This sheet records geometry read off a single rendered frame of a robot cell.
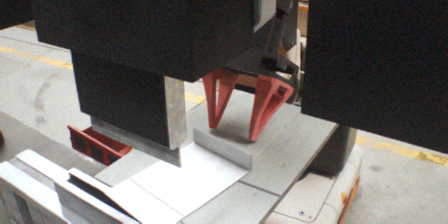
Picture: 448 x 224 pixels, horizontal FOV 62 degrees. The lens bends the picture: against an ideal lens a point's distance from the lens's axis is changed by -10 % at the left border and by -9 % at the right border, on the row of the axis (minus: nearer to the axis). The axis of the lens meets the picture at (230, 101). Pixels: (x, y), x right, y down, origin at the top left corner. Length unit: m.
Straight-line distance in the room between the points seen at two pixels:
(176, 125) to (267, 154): 0.20
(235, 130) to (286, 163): 0.09
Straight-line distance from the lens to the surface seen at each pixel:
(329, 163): 1.60
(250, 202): 0.40
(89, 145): 0.86
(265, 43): 0.47
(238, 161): 0.44
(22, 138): 0.82
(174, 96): 0.28
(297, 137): 0.50
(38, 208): 0.49
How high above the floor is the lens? 1.26
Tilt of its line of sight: 27 degrees down
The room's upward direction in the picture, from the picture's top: straight up
